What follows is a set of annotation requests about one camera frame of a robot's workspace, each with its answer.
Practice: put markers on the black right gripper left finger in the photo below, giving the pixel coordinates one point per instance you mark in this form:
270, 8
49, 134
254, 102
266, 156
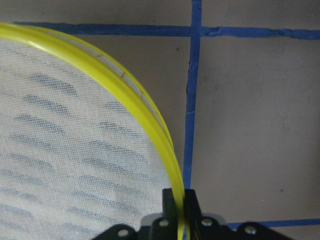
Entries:
170, 220

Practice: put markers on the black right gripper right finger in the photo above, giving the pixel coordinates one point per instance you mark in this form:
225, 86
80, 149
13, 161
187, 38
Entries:
198, 226

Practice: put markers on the yellow rimmed steamer layer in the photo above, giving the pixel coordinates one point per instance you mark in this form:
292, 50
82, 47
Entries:
83, 147

